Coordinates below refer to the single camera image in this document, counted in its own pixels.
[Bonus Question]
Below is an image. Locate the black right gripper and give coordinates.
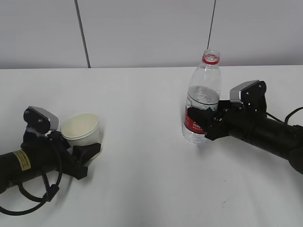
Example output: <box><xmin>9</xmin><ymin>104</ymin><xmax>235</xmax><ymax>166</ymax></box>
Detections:
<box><xmin>185</xmin><ymin>100</ymin><xmax>251</xmax><ymax>140</ymax></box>

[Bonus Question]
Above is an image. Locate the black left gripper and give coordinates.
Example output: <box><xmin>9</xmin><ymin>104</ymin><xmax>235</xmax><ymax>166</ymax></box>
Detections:
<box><xmin>21</xmin><ymin>131</ymin><xmax>102</xmax><ymax>179</ymax></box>

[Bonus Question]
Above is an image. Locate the white paper cup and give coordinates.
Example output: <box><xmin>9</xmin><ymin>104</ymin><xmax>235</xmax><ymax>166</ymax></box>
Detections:
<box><xmin>60</xmin><ymin>113</ymin><xmax>100</xmax><ymax>147</ymax></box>

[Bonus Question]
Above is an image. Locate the clear water bottle red label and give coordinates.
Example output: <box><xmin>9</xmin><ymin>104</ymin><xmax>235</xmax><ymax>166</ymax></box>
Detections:
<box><xmin>182</xmin><ymin>49</ymin><xmax>222</xmax><ymax>144</ymax></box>

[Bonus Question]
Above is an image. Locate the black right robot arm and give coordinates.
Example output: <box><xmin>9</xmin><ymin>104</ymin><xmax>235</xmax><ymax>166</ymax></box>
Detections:
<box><xmin>187</xmin><ymin>100</ymin><xmax>303</xmax><ymax>173</ymax></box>

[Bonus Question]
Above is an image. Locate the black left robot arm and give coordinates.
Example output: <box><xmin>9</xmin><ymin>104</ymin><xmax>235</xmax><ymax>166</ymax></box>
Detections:
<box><xmin>0</xmin><ymin>131</ymin><xmax>101</xmax><ymax>193</ymax></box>

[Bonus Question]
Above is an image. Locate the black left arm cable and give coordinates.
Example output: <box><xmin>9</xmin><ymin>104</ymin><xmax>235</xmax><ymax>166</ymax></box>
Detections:
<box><xmin>0</xmin><ymin>136</ymin><xmax>63</xmax><ymax>210</ymax></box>

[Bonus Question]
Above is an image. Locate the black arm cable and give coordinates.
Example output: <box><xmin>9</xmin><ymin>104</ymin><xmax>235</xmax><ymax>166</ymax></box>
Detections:
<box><xmin>265</xmin><ymin>107</ymin><xmax>303</xmax><ymax>126</ymax></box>
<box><xmin>0</xmin><ymin>136</ymin><xmax>63</xmax><ymax>210</ymax></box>

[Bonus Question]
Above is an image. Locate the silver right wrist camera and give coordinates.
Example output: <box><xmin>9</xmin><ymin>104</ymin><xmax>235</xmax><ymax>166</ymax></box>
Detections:
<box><xmin>230</xmin><ymin>80</ymin><xmax>267</xmax><ymax>113</ymax></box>

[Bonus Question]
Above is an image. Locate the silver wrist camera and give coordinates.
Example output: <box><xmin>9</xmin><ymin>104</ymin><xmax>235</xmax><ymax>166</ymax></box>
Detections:
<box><xmin>23</xmin><ymin>106</ymin><xmax>59</xmax><ymax>134</ymax></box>
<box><xmin>230</xmin><ymin>80</ymin><xmax>267</xmax><ymax>113</ymax></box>

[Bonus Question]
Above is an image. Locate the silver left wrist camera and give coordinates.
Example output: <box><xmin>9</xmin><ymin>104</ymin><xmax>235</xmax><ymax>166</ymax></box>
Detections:
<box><xmin>23</xmin><ymin>106</ymin><xmax>59</xmax><ymax>134</ymax></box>

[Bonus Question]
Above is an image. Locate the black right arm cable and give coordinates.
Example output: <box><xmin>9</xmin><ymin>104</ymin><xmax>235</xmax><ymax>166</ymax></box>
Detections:
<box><xmin>265</xmin><ymin>107</ymin><xmax>303</xmax><ymax>126</ymax></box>

